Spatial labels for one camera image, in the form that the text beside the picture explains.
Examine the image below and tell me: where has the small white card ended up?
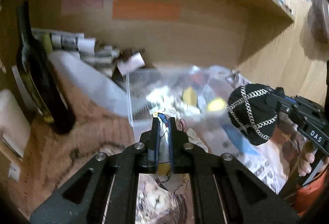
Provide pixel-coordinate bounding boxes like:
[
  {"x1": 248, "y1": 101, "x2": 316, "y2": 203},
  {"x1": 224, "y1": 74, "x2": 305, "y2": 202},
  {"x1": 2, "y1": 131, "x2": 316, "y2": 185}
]
[{"x1": 117, "y1": 52, "x2": 145, "y2": 76}]

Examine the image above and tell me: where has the rolled newspapers stack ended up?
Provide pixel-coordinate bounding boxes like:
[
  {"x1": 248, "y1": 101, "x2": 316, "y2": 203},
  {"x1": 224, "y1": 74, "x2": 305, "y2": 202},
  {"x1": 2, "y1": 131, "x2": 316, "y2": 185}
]
[{"x1": 32, "y1": 27, "x2": 122, "y2": 73}]

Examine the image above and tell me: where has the clear plastic box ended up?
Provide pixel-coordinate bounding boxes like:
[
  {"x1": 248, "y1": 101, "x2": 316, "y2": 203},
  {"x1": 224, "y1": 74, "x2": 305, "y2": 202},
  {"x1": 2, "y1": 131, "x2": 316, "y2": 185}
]
[{"x1": 126, "y1": 66, "x2": 250, "y2": 138}]

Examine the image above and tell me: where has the clear plastic box lid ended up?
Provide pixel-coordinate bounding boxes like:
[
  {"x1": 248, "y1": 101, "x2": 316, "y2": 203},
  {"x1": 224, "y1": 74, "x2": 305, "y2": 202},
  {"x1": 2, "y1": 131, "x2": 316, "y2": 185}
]
[{"x1": 49, "y1": 50, "x2": 155, "y2": 116}]

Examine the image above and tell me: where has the floral patterned cloth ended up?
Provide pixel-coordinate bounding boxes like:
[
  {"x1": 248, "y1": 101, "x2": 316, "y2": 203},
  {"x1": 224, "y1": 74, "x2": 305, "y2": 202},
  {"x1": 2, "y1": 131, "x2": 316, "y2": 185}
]
[{"x1": 153, "y1": 113, "x2": 198, "y2": 194}]

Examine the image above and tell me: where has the round yellow sponge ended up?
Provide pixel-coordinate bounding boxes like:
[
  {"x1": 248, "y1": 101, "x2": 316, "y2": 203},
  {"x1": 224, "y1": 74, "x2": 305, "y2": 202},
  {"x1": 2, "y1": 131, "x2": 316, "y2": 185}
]
[{"x1": 207, "y1": 97, "x2": 227, "y2": 112}]

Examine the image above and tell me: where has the orange paper note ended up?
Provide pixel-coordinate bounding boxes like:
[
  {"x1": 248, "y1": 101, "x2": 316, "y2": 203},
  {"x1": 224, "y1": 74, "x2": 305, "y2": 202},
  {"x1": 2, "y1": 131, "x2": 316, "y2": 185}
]
[{"x1": 112, "y1": 0, "x2": 181, "y2": 21}]

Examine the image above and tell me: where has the white ceramic mug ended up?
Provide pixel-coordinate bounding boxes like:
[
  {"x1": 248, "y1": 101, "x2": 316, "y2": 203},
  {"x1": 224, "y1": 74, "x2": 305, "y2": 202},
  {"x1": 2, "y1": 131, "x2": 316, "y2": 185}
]
[{"x1": 1, "y1": 89, "x2": 31, "y2": 158}]

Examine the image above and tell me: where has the black cap with chains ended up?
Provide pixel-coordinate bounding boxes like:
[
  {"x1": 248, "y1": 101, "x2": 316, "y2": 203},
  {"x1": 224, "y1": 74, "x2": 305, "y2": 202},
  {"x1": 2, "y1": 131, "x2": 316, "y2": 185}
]
[{"x1": 227, "y1": 84, "x2": 278, "y2": 146}]

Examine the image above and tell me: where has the yellow green scrub sponge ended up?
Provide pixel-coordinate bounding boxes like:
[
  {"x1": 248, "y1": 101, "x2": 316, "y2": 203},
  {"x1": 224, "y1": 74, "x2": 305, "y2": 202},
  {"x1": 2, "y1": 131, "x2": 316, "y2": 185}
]
[{"x1": 182, "y1": 87, "x2": 197, "y2": 107}]

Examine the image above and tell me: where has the person's right hand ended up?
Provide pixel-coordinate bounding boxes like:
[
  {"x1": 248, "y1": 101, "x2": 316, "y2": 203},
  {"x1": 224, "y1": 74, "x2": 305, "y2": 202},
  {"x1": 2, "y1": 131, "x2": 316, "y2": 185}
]
[{"x1": 297, "y1": 142, "x2": 315, "y2": 177}]

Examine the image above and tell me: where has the dark wine bottle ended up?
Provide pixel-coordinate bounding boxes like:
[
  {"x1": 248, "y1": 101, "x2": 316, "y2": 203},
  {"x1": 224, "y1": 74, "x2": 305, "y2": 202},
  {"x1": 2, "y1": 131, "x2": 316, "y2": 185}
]
[{"x1": 16, "y1": 1, "x2": 76, "y2": 135}]

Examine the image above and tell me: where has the white cloth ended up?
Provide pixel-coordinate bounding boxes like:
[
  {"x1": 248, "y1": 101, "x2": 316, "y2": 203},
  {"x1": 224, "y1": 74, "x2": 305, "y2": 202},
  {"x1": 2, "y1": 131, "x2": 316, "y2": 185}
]
[{"x1": 146, "y1": 85, "x2": 201, "y2": 119}]

